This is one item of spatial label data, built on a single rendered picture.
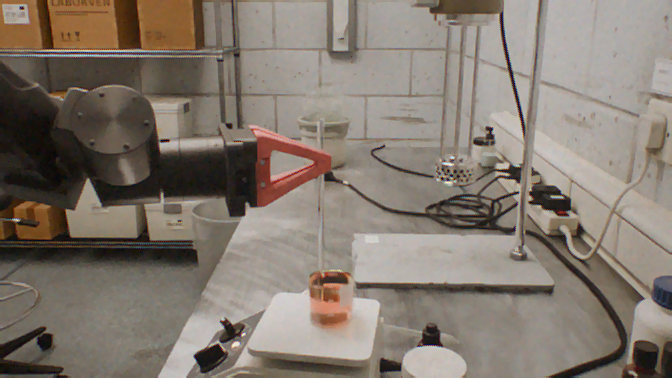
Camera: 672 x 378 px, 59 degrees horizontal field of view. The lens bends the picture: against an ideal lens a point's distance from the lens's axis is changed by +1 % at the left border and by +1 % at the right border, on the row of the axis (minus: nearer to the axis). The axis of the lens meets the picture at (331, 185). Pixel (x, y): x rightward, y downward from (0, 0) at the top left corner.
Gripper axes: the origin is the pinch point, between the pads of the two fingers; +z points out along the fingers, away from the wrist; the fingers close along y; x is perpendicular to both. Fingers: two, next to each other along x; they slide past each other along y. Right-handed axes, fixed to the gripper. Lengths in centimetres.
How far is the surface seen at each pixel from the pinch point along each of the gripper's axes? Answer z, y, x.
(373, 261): 15.8, 30.0, 24.7
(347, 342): 1.5, -4.3, 17.0
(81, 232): -61, 224, 85
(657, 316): 32.0, -9.2, 15.4
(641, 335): 31.3, -8.3, 17.9
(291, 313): -2.6, 2.6, 17.0
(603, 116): 63, 40, 5
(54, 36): -63, 230, -3
